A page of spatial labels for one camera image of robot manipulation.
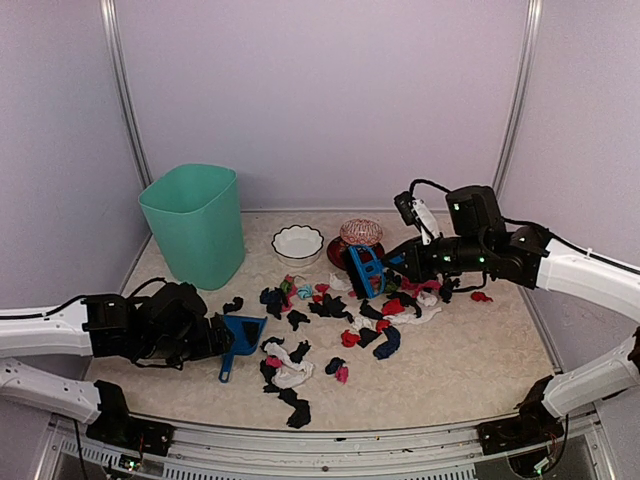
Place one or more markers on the green paper scrap left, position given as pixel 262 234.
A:
pixel 287 286

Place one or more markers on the black paper scrap front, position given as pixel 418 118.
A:
pixel 301 415

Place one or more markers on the black scrap in dustpan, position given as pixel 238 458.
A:
pixel 252 332

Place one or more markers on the white scalloped bowl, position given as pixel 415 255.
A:
pixel 298 246

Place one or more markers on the white paper scrap centre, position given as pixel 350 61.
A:
pixel 338 284

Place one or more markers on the pink and navy scrap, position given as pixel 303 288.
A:
pixel 337 368

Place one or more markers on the red patterned bowl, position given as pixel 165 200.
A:
pixel 337 247

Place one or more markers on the blue hand brush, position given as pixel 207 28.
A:
pixel 368 277

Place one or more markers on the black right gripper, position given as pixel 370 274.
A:
pixel 417 269

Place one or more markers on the blue plastic dustpan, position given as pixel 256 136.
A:
pixel 240 348

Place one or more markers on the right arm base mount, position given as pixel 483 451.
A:
pixel 531 425

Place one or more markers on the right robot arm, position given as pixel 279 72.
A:
pixel 528 255

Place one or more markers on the teal plastic waste bin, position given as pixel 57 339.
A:
pixel 194 214

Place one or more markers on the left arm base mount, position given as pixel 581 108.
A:
pixel 116 426

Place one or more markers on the light blue paper scrap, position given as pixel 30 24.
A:
pixel 305 291

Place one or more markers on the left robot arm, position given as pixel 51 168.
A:
pixel 164 330

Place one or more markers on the black scrap near bin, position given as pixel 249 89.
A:
pixel 233 306

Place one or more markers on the red paper scrap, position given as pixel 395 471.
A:
pixel 349 339

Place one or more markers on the pink patterned inverted bowl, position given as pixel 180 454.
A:
pixel 360 231

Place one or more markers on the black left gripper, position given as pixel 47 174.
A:
pixel 220 345

